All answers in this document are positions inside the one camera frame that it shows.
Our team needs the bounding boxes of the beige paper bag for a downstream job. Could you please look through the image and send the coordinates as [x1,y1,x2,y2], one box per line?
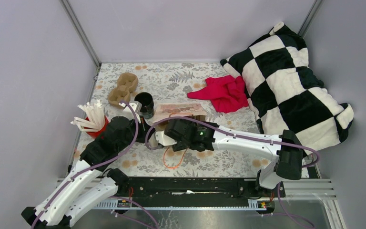
[151,102,208,170]

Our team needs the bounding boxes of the black ribbed cup stack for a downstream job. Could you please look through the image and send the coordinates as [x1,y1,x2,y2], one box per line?
[134,92,154,119]

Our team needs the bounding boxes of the floral table mat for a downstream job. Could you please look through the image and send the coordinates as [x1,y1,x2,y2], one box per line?
[92,63,269,177]

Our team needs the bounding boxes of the red ribbed cup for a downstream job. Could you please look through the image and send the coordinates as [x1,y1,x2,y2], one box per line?
[86,116,109,139]

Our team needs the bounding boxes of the black white checkered blanket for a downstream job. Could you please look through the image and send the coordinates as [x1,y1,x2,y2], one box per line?
[220,22,354,150]

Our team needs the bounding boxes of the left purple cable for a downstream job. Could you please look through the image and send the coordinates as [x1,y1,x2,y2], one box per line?
[30,100,162,229]

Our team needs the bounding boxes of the brown pulp cup carrier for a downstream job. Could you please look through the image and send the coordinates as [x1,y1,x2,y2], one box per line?
[107,73,139,108]

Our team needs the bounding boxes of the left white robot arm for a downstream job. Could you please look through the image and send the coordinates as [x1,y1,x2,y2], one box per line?
[21,116,154,229]

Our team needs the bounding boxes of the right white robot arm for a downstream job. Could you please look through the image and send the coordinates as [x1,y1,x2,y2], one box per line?
[153,117,304,197]

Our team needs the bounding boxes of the red cloth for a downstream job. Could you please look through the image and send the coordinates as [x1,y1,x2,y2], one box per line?
[187,75,248,113]

